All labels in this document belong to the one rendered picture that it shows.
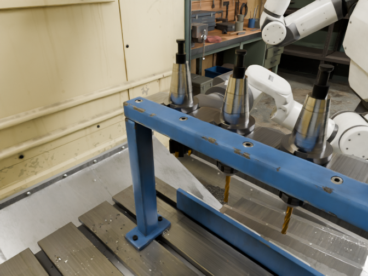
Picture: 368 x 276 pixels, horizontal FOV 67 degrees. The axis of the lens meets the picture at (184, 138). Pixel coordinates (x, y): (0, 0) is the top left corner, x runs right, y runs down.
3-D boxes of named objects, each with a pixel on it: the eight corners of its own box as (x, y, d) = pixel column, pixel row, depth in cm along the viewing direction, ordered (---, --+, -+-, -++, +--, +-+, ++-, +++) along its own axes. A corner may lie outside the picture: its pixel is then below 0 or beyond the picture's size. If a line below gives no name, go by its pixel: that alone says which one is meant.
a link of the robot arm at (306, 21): (272, 46, 108) (334, 15, 97) (272, 58, 98) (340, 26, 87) (259, 19, 103) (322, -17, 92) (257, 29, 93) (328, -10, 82)
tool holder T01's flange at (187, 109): (156, 115, 49) (155, 102, 48) (177, 104, 54) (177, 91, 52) (185, 124, 46) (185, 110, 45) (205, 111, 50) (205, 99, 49)
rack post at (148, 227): (156, 214, 69) (148, 104, 54) (171, 225, 66) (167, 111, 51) (124, 238, 63) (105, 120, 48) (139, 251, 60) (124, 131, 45)
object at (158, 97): (163, 93, 56) (163, 89, 56) (182, 99, 53) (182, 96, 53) (136, 103, 52) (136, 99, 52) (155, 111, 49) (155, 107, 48)
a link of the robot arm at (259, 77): (227, 101, 66) (276, 128, 66) (246, 72, 60) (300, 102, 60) (234, 88, 71) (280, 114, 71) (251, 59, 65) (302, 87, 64)
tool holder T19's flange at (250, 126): (204, 133, 43) (205, 119, 42) (227, 121, 47) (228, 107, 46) (239, 148, 40) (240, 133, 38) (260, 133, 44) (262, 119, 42)
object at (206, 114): (206, 108, 50) (206, 103, 50) (230, 116, 47) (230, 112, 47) (179, 120, 46) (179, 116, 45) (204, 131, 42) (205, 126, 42)
